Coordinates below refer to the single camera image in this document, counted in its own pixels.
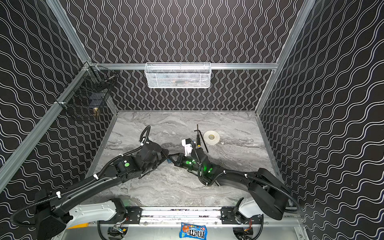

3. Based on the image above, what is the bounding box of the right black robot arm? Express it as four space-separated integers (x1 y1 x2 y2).
170 148 302 221

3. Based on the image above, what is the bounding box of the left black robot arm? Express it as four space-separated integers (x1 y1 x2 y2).
10 125 169 240

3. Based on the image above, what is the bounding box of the black hex key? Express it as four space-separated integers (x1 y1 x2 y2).
201 132 209 153

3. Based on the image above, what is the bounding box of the black yellow screwdriver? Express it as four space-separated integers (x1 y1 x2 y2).
196 125 202 147

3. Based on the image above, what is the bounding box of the white tape roll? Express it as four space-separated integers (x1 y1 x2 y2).
203 130 221 146

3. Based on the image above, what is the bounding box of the blue candy bag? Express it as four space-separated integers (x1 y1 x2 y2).
179 223 208 240

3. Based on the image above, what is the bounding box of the brass padlock in basket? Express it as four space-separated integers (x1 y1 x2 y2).
93 108 100 119

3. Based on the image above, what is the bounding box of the white mesh basket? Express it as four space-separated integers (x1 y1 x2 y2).
145 62 212 89

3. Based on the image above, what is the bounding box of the yellow block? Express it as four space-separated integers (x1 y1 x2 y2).
68 223 89 229

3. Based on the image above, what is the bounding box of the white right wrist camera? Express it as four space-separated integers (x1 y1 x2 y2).
182 139 194 157

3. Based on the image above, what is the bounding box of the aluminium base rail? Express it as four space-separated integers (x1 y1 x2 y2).
66 203 299 229

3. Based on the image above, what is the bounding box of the black wire basket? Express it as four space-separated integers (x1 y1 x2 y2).
60 66 118 122

